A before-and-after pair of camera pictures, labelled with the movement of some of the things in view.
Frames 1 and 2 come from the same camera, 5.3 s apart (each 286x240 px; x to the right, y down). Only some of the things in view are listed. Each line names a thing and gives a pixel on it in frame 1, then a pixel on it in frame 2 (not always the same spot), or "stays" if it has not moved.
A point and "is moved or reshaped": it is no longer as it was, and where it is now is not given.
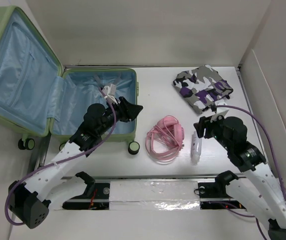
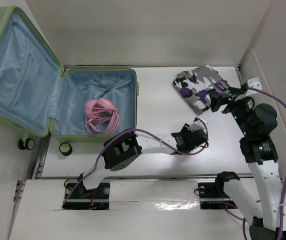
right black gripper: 205,122 to 217,100
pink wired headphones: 165,140 is moved or reshaped
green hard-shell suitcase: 25,89 stays
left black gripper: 128,111 to 186,129
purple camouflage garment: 202,87 stays
